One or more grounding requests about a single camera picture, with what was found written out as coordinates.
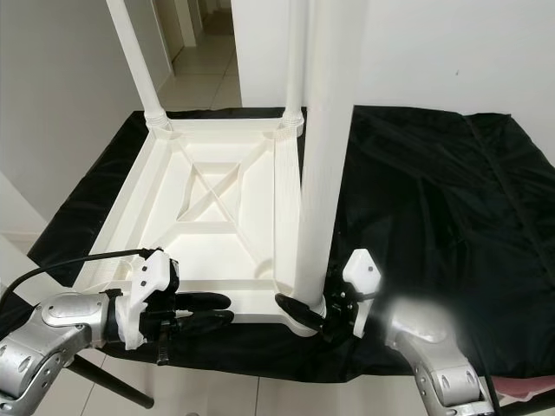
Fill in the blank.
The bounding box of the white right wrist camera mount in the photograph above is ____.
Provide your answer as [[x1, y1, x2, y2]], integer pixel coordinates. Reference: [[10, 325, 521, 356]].
[[341, 247, 385, 339]]

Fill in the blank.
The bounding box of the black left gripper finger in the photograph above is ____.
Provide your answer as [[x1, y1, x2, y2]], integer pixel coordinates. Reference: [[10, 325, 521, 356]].
[[178, 292, 232, 311], [178, 310, 236, 335]]

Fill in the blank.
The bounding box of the white plastic table top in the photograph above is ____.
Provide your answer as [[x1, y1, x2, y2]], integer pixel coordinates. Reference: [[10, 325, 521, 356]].
[[65, 114, 331, 335]]

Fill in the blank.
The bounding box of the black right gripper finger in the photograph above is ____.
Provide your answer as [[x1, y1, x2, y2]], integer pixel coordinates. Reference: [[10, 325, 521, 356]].
[[275, 293, 327, 335]]

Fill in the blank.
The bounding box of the brown door mat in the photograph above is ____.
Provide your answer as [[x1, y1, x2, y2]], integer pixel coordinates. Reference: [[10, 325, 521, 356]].
[[199, 10, 236, 36]]

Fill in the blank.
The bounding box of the white door frame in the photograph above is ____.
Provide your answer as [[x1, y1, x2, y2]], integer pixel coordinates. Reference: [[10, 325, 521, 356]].
[[152, 0, 197, 62]]

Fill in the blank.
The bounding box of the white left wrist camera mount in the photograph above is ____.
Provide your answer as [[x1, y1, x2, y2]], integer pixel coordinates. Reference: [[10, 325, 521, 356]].
[[117, 250, 184, 352]]

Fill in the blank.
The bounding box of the pink fabric slipper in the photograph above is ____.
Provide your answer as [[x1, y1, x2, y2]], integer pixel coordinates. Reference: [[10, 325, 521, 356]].
[[494, 377, 555, 405]]

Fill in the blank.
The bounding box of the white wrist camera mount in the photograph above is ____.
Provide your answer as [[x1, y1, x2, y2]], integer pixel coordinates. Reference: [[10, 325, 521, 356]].
[[341, 247, 385, 339], [117, 250, 184, 352]]

